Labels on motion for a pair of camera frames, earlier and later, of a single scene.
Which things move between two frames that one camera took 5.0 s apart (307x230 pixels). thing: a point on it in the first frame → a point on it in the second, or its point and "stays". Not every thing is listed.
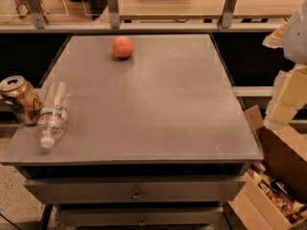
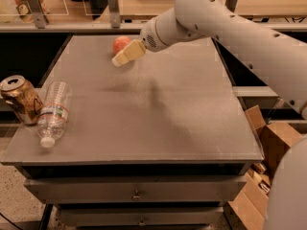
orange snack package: [21, 7] stays
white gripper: [296, 37] → [152, 37]
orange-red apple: [122, 47] stays
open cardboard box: [272, 195] stays
